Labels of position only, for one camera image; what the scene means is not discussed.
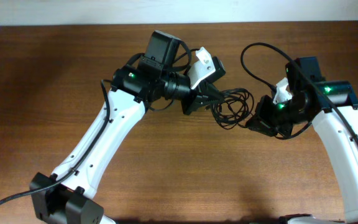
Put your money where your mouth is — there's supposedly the black thin cable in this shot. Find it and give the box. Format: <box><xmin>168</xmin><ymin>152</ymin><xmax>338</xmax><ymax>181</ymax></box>
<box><xmin>210</xmin><ymin>88</ymin><xmax>255</xmax><ymax>130</ymax></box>

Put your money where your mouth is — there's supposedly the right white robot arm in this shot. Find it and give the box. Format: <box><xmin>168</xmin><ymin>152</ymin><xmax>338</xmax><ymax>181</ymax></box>
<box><xmin>246</xmin><ymin>57</ymin><xmax>358</xmax><ymax>223</ymax></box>

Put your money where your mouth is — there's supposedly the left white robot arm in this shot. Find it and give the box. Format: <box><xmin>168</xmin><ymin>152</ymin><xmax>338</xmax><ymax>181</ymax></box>
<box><xmin>30</xmin><ymin>30</ymin><xmax>225</xmax><ymax>223</ymax></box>

